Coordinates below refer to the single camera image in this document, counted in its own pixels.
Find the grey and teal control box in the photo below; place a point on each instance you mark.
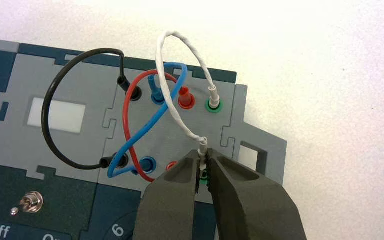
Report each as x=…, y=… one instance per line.
x=46, y=149

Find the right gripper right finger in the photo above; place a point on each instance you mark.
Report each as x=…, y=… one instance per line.
x=251, y=208

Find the white rectangular display window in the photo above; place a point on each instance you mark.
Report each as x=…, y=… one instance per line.
x=56, y=115

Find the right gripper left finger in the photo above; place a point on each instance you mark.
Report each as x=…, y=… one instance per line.
x=168, y=205

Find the metal toggle switch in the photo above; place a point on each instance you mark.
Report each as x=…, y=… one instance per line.
x=29, y=202

